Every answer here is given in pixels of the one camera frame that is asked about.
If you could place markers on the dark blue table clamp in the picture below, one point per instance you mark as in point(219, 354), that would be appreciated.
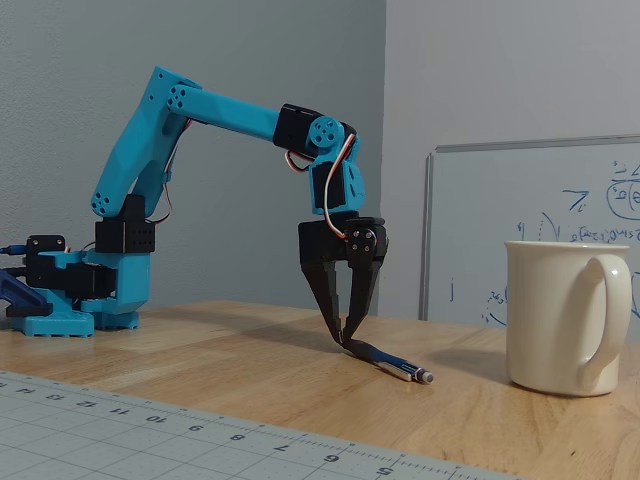
point(22, 295)

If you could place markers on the grey cutting mat with ruler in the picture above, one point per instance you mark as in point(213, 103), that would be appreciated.
point(100, 440)

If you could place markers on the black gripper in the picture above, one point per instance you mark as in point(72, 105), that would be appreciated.
point(320, 245)

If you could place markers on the cream ceramic mug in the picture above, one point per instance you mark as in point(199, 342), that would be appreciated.
point(547, 315)

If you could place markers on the whiteboard with blue writing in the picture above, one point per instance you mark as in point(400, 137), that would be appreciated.
point(480, 215)

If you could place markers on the blue robot arm with base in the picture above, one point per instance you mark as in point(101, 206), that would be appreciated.
point(135, 145)

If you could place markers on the blue pen with black grip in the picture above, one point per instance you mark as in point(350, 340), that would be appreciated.
point(390, 361)

